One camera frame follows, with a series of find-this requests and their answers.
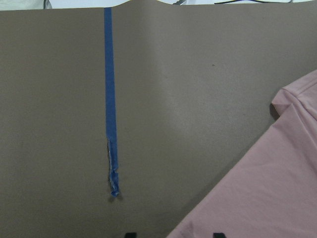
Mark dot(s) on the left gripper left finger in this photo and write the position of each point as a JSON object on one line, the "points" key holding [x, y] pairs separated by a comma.
{"points": [[130, 235]]}

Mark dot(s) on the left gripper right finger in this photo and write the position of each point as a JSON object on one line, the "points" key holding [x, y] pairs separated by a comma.
{"points": [[219, 235]]}

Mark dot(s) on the pink Snoopy t-shirt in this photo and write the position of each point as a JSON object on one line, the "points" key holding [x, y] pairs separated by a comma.
{"points": [[272, 191]]}

